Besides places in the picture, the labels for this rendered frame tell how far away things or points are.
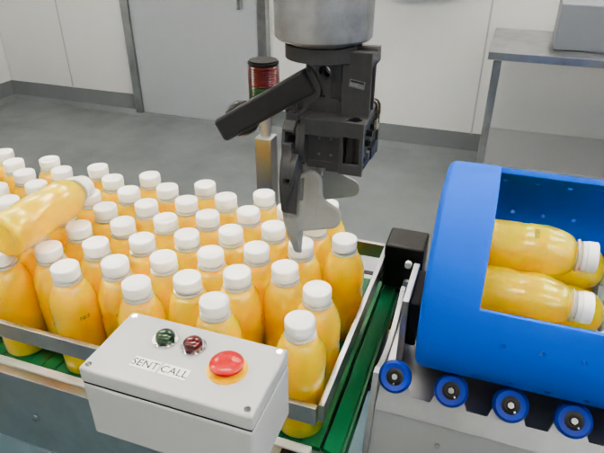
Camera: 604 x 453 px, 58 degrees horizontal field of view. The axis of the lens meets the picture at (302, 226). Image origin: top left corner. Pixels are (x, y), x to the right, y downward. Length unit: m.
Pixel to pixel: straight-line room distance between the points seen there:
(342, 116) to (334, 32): 0.08
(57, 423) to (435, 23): 3.46
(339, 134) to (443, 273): 0.22
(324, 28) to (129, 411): 0.43
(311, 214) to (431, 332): 0.22
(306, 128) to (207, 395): 0.28
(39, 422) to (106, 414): 0.37
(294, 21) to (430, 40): 3.52
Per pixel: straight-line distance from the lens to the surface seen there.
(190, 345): 0.62
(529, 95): 4.04
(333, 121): 0.51
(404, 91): 4.10
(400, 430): 0.83
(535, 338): 0.67
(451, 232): 0.65
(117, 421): 0.67
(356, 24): 0.50
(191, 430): 0.61
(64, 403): 0.95
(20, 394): 1.01
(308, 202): 0.55
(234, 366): 0.59
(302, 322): 0.68
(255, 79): 1.13
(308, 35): 0.49
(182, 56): 4.64
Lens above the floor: 1.52
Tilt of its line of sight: 30 degrees down
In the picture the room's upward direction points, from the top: straight up
